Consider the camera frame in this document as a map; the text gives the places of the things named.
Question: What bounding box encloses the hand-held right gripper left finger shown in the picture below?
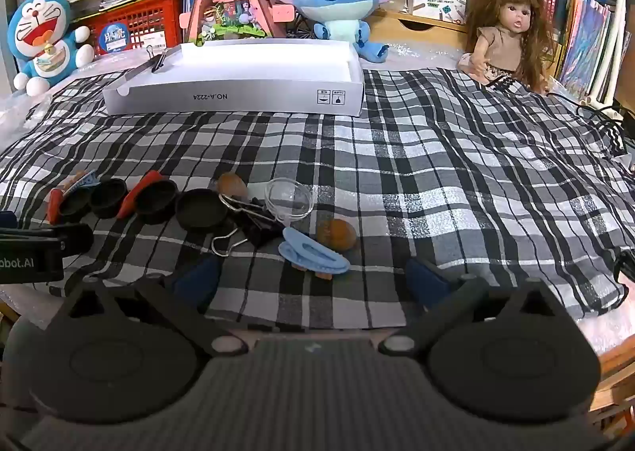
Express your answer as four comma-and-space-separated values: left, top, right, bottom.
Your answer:
62, 256, 251, 359

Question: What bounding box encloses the blue white cat plush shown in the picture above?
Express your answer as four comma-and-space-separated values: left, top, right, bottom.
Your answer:
7, 0, 95, 97

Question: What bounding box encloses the brown walnut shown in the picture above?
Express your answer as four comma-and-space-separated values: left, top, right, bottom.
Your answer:
218, 173, 249, 199
316, 219, 358, 252

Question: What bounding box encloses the white lamp stand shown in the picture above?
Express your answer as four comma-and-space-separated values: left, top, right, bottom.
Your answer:
585, 0, 635, 109

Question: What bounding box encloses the row of thin picture books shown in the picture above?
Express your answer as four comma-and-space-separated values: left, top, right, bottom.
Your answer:
556, 0, 618, 102

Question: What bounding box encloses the red plastic piece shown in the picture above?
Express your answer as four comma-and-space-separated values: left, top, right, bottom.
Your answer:
116, 170, 162, 218
46, 187, 63, 226

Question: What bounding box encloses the red plastic crate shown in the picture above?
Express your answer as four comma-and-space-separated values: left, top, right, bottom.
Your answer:
74, 0, 185, 55

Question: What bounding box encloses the white cardboard box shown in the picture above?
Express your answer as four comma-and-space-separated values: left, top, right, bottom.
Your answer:
102, 38, 365, 117

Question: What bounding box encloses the black cable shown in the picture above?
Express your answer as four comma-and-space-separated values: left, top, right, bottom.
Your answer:
546, 91, 635, 159

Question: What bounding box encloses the small colourful plastic piece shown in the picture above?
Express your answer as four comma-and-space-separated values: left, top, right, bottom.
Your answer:
62, 170, 97, 194

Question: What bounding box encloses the clear plastic bag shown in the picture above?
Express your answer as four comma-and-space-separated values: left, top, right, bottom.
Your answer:
0, 93, 53, 146

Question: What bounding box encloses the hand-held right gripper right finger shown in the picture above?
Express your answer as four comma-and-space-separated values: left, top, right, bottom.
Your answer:
378, 256, 573, 359

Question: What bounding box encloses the light blue plastic clip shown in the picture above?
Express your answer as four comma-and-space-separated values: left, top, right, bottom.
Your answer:
277, 227, 350, 276

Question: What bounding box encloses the black white plaid cloth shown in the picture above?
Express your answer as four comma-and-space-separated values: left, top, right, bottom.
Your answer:
0, 66, 635, 330

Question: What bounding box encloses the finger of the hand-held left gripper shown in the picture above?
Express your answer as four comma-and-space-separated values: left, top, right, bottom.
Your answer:
0, 223, 95, 258

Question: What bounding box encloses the wooden drawer box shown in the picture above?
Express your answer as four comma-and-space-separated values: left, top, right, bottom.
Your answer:
369, 8, 470, 51

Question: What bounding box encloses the long-haired baby doll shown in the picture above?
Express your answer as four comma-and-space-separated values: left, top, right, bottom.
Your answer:
456, 0, 564, 94

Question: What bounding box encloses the black binder clip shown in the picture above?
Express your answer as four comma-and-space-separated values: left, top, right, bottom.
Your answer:
218, 190, 279, 228
211, 220, 286, 258
145, 46, 169, 75

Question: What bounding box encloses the black round cap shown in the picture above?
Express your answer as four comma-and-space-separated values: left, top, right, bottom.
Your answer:
134, 180, 179, 225
175, 189, 229, 233
58, 187, 95, 221
89, 178, 129, 220

